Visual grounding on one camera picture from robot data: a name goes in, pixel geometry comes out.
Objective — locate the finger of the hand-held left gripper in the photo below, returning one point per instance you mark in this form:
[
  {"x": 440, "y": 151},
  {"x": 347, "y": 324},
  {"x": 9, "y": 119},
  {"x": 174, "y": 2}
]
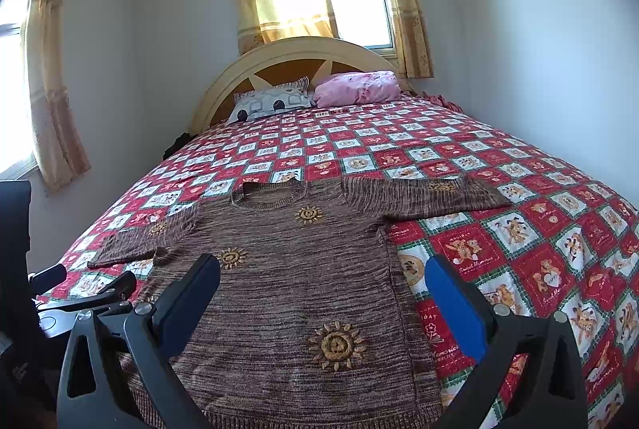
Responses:
[
  {"x": 112, "y": 292},
  {"x": 50, "y": 277}
]

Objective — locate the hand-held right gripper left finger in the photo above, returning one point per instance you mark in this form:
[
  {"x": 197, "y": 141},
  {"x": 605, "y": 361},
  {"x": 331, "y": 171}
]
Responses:
[{"x": 174, "y": 319}]

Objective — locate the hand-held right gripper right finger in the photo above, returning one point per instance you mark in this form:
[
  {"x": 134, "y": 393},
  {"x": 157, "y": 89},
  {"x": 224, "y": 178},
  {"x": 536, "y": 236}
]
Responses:
[{"x": 457, "y": 309}]

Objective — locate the brown knitted sweater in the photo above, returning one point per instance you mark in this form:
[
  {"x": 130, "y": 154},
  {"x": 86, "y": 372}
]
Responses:
[{"x": 299, "y": 284}]

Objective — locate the red printed bear blanket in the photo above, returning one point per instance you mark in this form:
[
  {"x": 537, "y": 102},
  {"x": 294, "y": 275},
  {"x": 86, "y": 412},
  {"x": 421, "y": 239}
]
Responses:
[{"x": 499, "y": 159}]

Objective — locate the dark bundle beside bed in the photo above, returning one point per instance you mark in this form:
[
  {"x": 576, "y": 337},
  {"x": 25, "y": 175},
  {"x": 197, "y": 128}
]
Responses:
[{"x": 175, "y": 145}]

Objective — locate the pink frilled cloth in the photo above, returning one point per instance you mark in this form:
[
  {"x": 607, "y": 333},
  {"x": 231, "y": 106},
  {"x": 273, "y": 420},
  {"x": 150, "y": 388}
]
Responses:
[{"x": 439, "y": 101}]

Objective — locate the grey patterned pillow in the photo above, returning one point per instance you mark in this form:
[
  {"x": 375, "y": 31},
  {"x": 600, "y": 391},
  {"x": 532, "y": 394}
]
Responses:
[{"x": 269, "y": 102}]

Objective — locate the pink pillow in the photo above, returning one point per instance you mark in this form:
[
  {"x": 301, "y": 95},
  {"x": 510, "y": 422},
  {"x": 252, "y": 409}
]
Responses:
[{"x": 354, "y": 90}]

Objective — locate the cream wooden headboard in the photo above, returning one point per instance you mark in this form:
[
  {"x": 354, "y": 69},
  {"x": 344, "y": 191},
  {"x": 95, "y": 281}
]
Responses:
[{"x": 299, "y": 47}]

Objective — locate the side wall window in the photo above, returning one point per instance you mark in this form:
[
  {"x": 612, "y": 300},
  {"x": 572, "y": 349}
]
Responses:
[{"x": 12, "y": 109}]

